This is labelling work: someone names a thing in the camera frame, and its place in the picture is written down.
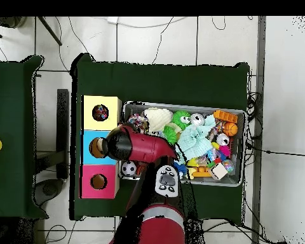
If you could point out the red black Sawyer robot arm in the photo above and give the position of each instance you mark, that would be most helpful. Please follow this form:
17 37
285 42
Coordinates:
147 147

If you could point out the wooden box with three holes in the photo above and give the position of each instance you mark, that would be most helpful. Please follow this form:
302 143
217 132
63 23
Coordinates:
99 157

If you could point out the cream waffle cloth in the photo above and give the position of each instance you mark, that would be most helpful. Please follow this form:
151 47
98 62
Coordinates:
157 118

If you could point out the green spiky ball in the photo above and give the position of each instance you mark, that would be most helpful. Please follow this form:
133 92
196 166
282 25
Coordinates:
170 134

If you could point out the green spiky toy with eyes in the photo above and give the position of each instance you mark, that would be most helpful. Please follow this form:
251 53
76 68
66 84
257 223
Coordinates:
179 118

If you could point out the black white soccer ball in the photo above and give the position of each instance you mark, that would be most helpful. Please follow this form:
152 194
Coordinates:
128 168

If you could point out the mint waffle cloth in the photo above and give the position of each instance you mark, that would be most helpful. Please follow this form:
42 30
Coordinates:
195 142

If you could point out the silver drink can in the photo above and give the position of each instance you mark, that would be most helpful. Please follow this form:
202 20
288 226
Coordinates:
197 119

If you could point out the dark green table cloth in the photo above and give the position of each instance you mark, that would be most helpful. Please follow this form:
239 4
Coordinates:
10 101
167 84

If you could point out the plain wooden cube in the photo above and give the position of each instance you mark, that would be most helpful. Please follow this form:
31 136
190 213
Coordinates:
218 171

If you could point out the orange toy basketball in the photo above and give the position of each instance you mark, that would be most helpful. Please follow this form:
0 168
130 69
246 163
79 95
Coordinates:
230 129

